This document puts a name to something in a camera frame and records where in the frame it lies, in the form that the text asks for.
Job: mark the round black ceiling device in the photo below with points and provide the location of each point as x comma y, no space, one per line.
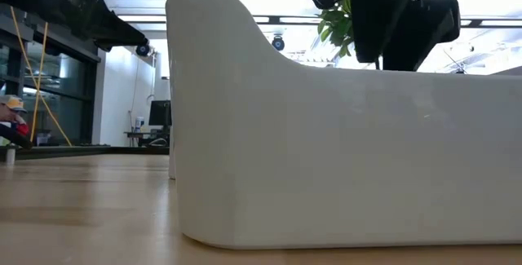
278,43
142,50

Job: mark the black computer monitor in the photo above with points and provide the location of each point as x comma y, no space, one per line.
160,113

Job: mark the dark framed glass partition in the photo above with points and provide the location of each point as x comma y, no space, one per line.
69,89

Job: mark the person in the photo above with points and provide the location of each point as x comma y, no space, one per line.
12,114

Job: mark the white plastic basket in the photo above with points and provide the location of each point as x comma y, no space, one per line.
326,155

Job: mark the white plastic container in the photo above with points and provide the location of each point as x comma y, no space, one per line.
171,155

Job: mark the small white post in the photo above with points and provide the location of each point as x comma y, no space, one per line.
10,155

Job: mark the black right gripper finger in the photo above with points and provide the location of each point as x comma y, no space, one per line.
379,16
428,24

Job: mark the dark office desk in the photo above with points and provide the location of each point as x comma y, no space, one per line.
147,138

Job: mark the black table edge rail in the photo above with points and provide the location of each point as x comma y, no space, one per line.
89,151

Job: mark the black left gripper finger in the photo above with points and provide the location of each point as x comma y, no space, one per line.
118,32

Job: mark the white canister with blue label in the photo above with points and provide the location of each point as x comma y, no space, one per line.
139,124

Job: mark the black diagonal bar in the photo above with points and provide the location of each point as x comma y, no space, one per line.
14,136

